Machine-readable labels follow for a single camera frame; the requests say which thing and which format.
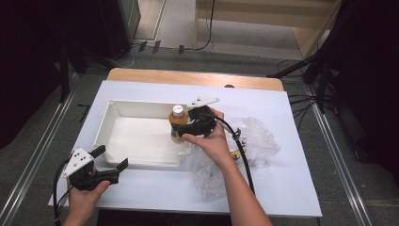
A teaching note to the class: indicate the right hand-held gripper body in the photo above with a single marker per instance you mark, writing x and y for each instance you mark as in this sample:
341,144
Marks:
204,121

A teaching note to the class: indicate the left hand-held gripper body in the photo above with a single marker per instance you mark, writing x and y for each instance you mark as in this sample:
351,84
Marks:
78,161

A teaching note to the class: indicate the orange bottle with white cap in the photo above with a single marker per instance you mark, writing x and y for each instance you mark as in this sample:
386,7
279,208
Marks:
177,121

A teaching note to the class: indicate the white rectangular tray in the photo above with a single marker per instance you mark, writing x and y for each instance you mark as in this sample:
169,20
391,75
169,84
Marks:
138,138

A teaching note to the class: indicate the clear plastic bag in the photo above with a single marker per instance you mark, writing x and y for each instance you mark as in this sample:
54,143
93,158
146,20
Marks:
260,141

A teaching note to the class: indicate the person's right hand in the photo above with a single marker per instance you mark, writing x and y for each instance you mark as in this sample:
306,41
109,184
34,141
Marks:
216,146

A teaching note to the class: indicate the person's left hand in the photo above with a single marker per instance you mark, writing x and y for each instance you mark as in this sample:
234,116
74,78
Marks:
81,202

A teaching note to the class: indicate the wooden table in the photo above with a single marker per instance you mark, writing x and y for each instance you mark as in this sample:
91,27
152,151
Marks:
163,77

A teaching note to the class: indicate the white board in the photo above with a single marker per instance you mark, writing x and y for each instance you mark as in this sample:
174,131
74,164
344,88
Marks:
163,194

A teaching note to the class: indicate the black stand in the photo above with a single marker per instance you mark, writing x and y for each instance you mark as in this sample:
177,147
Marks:
64,75

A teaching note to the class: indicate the black curtain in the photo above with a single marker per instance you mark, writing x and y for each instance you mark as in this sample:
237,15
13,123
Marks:
25,62
370,78

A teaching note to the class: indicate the dark cabinet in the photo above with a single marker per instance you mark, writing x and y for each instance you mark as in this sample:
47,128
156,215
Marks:
120,25

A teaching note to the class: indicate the black tripod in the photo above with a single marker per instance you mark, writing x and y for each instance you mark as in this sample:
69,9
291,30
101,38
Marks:
321,81

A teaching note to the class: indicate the metal floor rail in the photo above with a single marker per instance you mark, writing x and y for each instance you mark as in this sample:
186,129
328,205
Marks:
338,163
37,153

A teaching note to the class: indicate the light wooden frame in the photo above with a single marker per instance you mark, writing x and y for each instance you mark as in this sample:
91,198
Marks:
266,17

